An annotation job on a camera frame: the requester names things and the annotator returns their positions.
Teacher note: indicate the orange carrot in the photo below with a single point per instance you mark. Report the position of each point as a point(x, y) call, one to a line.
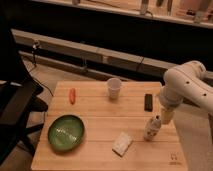
point(72, 96)

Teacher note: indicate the black office chair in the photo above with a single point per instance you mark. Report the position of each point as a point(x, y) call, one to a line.
point(18, 97)

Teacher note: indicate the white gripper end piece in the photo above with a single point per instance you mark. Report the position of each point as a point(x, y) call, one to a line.
point(166, 115)

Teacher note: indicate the white plastic bottle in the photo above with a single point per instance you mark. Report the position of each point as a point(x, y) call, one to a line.
point(152, 128)

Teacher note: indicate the white paper cup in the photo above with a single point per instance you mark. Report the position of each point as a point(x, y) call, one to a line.
point(114, 86)

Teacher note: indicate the beige sponge block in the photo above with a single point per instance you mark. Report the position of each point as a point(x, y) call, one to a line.
point(122, 143)

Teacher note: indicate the black rectangular block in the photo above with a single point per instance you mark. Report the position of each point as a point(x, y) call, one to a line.
point(148, 106)

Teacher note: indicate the green round plate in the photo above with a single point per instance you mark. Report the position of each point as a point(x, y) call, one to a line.
point(66, 133)

